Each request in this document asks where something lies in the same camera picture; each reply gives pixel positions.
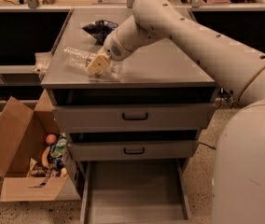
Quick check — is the clear plastic water bottle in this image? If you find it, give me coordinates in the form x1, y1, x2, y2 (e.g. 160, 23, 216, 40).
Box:
62, 47, 122, 78

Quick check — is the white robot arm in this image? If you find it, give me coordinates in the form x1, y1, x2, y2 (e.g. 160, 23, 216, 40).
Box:
87, 0, 265, 224

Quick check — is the grey top drawer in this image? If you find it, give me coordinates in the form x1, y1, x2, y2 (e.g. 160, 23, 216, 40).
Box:
52, 103, 216, 133

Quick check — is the grey metal drawer cabinet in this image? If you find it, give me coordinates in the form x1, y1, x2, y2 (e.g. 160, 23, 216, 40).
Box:
42, 8, 218, 171

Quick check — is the grey middle drawer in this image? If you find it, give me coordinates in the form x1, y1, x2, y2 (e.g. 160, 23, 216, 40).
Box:
68, 140, 198, 161

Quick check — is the grey open bottom drawer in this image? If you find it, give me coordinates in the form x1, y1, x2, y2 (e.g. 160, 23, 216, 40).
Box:
80, 160, 192, 224

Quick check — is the blue crumpled chip bag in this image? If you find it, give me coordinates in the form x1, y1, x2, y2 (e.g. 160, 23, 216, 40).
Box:
82, 20, 119, 45

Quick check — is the red apple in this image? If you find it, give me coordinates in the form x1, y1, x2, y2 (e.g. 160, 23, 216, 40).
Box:
46, 134, 57, 145

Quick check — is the green snack pouch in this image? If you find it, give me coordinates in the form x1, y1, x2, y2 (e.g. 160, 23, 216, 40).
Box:
49, 133, 67, 159

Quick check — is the yellow banana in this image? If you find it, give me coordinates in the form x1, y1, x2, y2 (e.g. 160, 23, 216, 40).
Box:
41, 147, 50, 168

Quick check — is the brown cardboard box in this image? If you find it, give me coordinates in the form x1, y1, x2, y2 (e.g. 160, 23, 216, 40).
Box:
0, 92, 80, 202

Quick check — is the black floor cable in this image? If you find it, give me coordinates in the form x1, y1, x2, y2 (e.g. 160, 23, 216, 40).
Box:
199, 141, 216, 151

